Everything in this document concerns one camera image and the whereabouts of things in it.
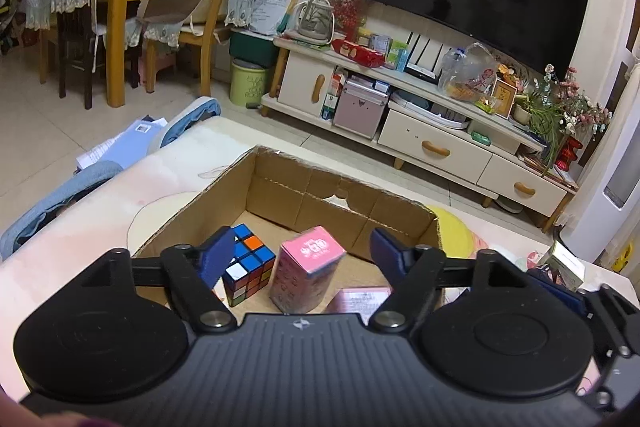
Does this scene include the cardboard box green print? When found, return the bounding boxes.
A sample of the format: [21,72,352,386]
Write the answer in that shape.
[131,145,443,315]

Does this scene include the dark green storage box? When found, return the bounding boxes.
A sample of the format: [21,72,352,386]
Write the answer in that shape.
[229,29,281,68]

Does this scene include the pink plastic stool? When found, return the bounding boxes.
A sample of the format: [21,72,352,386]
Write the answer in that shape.
[145,42,176,88]

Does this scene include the pink dried flower bouquet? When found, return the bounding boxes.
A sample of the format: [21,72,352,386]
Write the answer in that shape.
[542,64,613,138]

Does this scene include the red snack packet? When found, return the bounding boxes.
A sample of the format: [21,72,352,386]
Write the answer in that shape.
[331,38,386,68]

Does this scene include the clear plastic snack bag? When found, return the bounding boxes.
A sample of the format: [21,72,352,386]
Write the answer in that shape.
[437,42,501,102]

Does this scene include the pink storage case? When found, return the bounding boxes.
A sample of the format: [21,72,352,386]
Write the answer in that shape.
[332,77,391,140]

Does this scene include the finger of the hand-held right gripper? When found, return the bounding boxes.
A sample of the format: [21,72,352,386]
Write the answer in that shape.
[526,268,637,356]

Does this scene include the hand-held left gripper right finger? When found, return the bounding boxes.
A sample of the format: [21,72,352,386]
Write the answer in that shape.
[367,227,533,334]

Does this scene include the white printed paper sack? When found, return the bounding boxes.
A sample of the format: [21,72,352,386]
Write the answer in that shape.
[247,0,296,35]

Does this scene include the pink carton box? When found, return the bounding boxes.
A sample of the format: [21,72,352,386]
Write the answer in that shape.
[269,226,347,314]

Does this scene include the multicoloured puzzle cube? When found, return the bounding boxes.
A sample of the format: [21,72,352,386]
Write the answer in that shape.
[220,224,277,308]

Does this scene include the small green carton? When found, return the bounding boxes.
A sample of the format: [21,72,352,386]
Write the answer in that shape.
[389,40,410,72]

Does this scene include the red berry branches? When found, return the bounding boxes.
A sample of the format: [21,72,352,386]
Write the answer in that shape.
[325,0,368,40]

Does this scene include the white oval tray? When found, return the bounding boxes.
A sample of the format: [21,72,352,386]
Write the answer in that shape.
[390,89,471,130]

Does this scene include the red vase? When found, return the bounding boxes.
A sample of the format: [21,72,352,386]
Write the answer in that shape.
[554,136,583,172]

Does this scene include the pink box dragonfly print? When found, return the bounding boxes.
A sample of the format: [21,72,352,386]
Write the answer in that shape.
[325,287,393,315]

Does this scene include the white standing air conditioner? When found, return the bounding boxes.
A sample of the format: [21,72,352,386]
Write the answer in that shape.
[560,47,640,268]

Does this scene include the green white carton box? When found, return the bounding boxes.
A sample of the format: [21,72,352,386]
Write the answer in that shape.
[550,241,587,293]

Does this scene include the wooden dining table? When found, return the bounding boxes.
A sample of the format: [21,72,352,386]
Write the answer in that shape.
[92,0,201,108]

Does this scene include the cream TV cabinet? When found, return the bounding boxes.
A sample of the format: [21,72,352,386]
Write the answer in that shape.
[260,34,581,230]

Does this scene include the wooden picture frame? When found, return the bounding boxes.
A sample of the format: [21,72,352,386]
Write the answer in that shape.
[491,77,518,118]

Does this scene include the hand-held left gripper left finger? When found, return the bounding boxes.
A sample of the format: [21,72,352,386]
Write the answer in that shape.
[75,227,240,334]

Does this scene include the blue folder with papers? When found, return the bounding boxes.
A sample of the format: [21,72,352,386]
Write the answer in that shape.
[75,117,168,170]

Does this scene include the glass vase with handle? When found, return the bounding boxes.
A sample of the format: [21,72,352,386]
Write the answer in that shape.
[290,0,335,45]

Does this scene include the light green bin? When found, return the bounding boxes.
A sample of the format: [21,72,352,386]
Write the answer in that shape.
[230,58,275,108]

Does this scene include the blue cushioned chair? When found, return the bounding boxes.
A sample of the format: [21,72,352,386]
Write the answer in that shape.
[0,159,123,260]
[160,97,222,148]

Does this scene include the printed tablecloth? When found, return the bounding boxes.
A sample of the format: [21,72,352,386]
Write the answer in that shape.
[0,114,640,408]

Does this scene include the tall drink carton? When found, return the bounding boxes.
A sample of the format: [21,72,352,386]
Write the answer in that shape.
[321,69,347,122]

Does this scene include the white router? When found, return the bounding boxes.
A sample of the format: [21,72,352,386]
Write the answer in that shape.
[404,31,443,80]

